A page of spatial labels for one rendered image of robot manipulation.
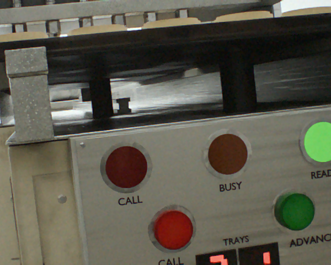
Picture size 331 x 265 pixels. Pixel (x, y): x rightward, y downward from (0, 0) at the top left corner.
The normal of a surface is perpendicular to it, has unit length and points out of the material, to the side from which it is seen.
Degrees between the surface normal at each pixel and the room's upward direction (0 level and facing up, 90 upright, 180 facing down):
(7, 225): 90
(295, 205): 90
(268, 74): 90
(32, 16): 90
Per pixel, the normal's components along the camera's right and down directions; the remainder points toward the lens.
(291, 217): 0.19, 0.04
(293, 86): -0.98, 0.11
